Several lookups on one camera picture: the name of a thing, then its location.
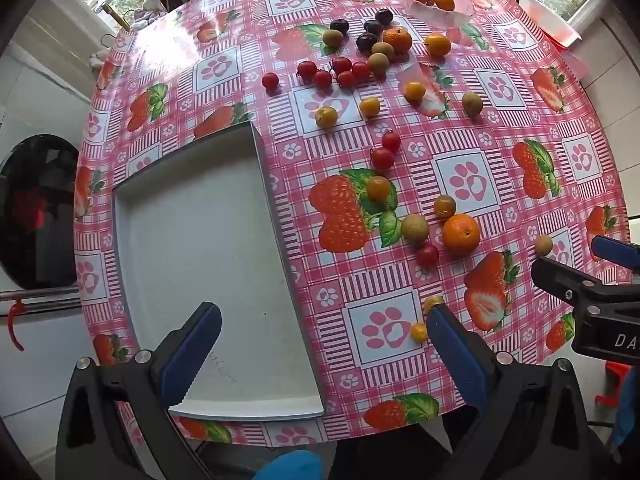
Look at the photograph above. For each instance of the brass rod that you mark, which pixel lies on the brass rod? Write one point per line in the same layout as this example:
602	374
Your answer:
116	17

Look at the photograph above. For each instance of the white square tray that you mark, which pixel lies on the white square tray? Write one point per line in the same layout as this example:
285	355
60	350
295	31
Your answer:
200	270

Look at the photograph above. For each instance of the grey cloth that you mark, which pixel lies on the grey cloth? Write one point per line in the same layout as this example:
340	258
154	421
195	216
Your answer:
154	4

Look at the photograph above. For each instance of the clear glass bowl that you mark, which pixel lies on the clear glass bowl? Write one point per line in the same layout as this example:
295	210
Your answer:
436	7

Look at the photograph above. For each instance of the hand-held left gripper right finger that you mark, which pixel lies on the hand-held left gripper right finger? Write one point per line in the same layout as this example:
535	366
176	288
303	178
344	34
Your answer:
455	355

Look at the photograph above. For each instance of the red cherry tomato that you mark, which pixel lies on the red cherry tomato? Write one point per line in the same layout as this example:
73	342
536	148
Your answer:
322	79
391	140
427	255
346	79
270	80
306	69
360	70
341	65
382	158

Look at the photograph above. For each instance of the green-brown round fruit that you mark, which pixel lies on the green-brown round fruit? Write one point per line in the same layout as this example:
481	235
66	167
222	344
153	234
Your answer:
332	38
471	103
543	245
415	228
378	63
382	50

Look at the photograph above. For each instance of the metal rail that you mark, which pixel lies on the metal rail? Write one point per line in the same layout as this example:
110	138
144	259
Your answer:
40	297

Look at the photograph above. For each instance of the pink strawberry print tablecloth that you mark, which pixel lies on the pink strawberry print tablecloth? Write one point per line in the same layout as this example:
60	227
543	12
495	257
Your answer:
400	170

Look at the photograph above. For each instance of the red plastic hook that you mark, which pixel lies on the red plastic hook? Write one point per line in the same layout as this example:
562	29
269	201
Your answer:
14	327

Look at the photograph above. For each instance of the white washing machine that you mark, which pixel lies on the white washing machine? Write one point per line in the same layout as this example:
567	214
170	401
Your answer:
35	200

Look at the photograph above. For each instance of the white and red plastic basin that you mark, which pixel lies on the white and red plastic basin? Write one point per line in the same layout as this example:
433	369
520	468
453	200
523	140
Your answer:
547	15

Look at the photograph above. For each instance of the dark purple plum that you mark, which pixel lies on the dark purple plum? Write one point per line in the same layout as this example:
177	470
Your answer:
384	16
339	25
366	41
373	27

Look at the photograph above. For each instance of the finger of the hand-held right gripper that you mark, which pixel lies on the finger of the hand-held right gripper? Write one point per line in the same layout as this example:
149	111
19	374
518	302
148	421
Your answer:
615	249
555	275

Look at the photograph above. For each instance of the blue cloth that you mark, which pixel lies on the blue cloth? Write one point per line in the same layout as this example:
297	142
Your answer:
290	466

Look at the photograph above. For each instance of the red plastic stool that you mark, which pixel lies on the red plastic stool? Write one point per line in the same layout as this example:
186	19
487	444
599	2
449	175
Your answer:
614	385

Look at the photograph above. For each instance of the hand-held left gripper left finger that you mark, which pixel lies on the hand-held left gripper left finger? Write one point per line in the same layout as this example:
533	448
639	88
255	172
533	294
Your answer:
197	355

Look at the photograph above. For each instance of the large orange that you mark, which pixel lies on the large orange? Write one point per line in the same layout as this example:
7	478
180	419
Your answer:
460	232

